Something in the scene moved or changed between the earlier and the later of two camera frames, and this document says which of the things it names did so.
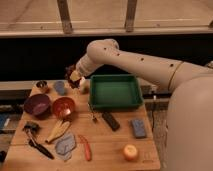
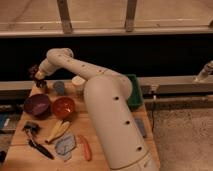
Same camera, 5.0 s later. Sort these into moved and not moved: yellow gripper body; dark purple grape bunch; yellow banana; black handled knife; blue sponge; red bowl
Moved: yellow gripper body; dark purple grape bunch
Not moved: blue sponge; black handled knife; red bowl; yellow banana
